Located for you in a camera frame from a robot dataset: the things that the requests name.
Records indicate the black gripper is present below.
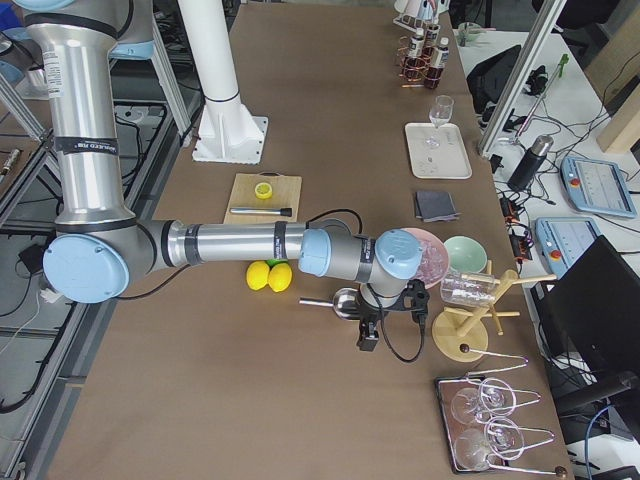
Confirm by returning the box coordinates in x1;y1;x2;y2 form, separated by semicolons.
356;297;384;352

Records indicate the copper wire bottle basket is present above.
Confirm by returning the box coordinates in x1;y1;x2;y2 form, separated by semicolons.
397;0;444;90

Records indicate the tea bottle white cap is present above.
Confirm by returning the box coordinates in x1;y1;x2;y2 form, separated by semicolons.
423;37;449;89
421;22;440;64
403;28;425;81

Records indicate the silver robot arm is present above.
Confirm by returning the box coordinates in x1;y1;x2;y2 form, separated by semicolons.
22;1;428;351

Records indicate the steel ice scoop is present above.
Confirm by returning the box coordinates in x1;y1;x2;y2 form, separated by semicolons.
298;287;360;321

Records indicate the pink bowl with ice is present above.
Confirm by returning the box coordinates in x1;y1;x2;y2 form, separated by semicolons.
404;227;450;289

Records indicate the wooden cup rack stand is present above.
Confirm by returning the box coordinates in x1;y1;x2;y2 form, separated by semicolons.
432;264;557;362

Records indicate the yellow lemon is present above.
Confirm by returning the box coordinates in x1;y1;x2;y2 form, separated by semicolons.
245;261;270;291
267;263;293;293

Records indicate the clear glass on rack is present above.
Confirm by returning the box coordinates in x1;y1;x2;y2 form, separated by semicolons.
440;271;499;307

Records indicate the green bowl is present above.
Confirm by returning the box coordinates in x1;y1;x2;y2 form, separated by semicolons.
444;236;488;273

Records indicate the grey folded cloth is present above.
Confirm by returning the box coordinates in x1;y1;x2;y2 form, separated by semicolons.
414;190;459;222

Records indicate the mirror tray glass holder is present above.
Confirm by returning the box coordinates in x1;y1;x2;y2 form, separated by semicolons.
435;354;568;479

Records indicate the steel muddler black tip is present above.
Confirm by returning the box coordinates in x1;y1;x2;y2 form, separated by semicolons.
229;207;293;217

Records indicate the hanging wine glass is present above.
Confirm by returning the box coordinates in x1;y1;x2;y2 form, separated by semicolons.
453;429;491;472
484;417;524;461
479;378;513;414

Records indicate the bamboo cutting board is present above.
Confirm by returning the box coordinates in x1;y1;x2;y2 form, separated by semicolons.
224;173;302;224

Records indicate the half lemon slice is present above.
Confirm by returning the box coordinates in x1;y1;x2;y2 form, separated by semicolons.
254;182;273;200

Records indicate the cream rabbit serving tray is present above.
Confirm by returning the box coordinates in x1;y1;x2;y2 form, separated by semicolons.
404;122;472;180

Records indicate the blue teach pendant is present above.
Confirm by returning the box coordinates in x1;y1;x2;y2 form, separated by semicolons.
561;156;637;218
535;216;601;278

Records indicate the black thermos bottle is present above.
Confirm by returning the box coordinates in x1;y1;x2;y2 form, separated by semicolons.
507;135;554;192

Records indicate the clear wine glass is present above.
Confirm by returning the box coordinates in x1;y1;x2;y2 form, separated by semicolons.
426;95;454;149

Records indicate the black monitor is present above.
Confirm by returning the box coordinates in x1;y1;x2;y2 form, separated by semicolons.
537;234;640;421

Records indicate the black camera cable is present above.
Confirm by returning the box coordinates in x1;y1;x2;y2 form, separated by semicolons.
305;208;431;363

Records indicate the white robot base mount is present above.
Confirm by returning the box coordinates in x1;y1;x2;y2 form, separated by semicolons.
179;0;268;165

